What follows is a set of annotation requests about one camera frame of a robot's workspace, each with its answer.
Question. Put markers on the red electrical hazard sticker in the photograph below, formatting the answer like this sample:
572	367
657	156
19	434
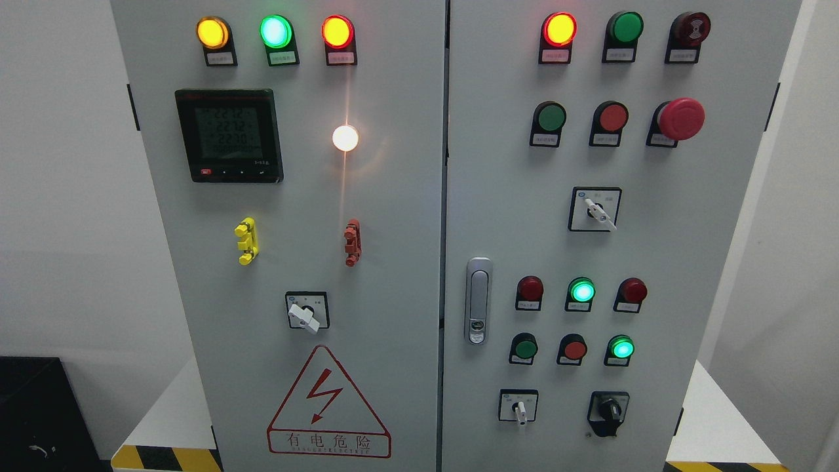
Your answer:
325	413

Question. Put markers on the red push button lower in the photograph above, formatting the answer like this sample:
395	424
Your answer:
571	350

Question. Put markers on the green lit indicator lamp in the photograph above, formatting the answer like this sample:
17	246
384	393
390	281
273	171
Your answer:
279	40

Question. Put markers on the black digital power meter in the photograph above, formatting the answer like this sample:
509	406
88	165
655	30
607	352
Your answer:
230	135

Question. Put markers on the green lit push button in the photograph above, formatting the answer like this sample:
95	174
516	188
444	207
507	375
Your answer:
619	351

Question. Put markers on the white lever selector switch left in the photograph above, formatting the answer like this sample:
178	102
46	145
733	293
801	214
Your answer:
308	311

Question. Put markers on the silver door latch handle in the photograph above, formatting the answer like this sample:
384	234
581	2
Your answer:
478	282

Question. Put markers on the yellow terminal connector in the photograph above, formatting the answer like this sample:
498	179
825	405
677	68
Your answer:
248	240

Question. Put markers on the dark red lamp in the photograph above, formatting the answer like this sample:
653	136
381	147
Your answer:
630	295
529	294

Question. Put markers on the green push button lower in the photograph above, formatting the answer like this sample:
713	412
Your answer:
523	349

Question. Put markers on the dark red lamp right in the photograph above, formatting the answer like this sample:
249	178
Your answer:
630	295

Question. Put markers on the green lit lamp middle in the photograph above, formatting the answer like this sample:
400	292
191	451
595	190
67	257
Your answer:
580	294

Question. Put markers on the white lever selector switch upper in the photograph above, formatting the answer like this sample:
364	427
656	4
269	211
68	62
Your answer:
594	209

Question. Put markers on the red-orange indicator lamp left door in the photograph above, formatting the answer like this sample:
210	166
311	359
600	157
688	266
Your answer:
338	33

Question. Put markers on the yellow indicator lamp top left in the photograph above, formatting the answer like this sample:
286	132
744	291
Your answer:
216	38

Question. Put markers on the red terminal connector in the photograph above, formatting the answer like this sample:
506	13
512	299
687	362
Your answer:
353	243

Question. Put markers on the white glowing lamp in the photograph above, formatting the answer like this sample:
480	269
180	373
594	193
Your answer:
345	138

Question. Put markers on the grey electrical control cabinet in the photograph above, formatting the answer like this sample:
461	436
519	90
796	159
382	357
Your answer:
443	96

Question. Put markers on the red push button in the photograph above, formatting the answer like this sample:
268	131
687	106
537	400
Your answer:
571	350
609	119

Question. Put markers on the dark red lamp left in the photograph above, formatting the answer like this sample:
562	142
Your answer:
529	294

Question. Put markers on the green unlit indicator lamp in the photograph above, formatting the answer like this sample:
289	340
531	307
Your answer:
621	37

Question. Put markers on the white lever selector switch lower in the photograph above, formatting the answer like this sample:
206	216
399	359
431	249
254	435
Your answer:
517	405

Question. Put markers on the black knob selector switch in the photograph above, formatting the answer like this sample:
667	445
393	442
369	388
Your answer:
607	411

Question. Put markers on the white lever selector switch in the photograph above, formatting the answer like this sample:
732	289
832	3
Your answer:
517	405
308	311
594	209

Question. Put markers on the green push button upper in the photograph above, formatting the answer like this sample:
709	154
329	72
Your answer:
547	122

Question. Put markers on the red lit indicator lamp right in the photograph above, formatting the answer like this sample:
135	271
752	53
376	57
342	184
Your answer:
558	32

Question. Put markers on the red push button upper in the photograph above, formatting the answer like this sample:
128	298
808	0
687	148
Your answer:
609	119

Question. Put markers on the red buzzer alarm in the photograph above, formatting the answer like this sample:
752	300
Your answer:
687	32

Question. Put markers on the red emergency stop button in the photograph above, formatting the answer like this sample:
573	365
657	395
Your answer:
674	121

